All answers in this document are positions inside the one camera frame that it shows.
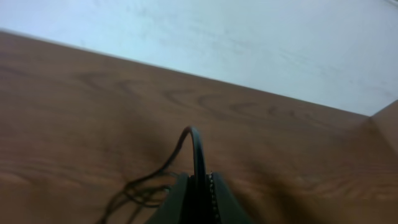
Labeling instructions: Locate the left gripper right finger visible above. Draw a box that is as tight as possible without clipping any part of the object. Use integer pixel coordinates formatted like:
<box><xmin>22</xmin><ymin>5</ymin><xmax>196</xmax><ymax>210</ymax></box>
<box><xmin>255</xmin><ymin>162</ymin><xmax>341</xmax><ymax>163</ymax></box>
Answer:
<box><xmin>208</xmin><ymin>172</ymin><xmax>252</xmax><ymax>224</ymax></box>

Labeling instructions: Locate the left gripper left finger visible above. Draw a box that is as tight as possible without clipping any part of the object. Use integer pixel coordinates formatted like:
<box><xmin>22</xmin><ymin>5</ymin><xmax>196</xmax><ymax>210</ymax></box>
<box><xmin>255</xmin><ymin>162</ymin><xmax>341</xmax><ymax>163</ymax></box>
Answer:
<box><xmin>145</xmin><ymin>173</ymin><xmax>195</xmax><ymax>224</ymax></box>

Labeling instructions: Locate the black USB cable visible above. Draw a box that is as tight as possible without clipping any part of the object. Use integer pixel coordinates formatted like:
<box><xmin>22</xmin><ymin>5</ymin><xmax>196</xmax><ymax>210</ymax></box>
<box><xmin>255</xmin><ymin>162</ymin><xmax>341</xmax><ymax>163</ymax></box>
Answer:
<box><xmin>96</xmin><ymin>126</ymin><xmax>208</xmax><ymax>224</ymax></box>

